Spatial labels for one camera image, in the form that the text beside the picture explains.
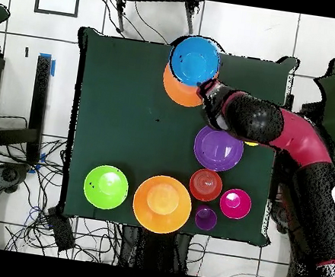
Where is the green bowl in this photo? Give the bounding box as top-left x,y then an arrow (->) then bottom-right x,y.
80,162 -> 132,213

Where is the purple cup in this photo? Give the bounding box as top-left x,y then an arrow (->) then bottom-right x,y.
193,202 -> 220,233

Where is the black beam with blue tape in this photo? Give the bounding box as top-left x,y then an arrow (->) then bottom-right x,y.
0,46 -> 58,167

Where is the wide purple bowl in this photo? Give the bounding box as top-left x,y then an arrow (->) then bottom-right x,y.
190,123 -> 247,176

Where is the small red-orange bowl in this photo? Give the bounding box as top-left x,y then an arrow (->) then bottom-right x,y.
187,166 -> 226,205

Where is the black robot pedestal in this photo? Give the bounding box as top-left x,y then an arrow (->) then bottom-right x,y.
115,224 -> 195,276

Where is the large orange bowl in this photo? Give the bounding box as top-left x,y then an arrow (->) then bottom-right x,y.
158,62 -> 220,111
129,171 -> 196,238

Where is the bundle of floor cables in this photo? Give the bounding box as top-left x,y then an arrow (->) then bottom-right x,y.
0,113 -> 139,266

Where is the dark green tablecloth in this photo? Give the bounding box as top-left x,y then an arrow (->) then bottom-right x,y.
52,23 -> 300,248

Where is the black power strip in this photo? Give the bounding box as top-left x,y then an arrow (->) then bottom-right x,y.
41,205 -> 81,253

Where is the grey pedestal foot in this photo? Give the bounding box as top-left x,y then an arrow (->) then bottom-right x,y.
0,161 -> 32,202

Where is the opaque blue bowl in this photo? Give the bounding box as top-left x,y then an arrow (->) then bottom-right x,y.
165,33 -> 225,90

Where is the pink bowl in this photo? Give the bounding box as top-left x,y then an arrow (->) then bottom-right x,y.
217,186 -> 254,222

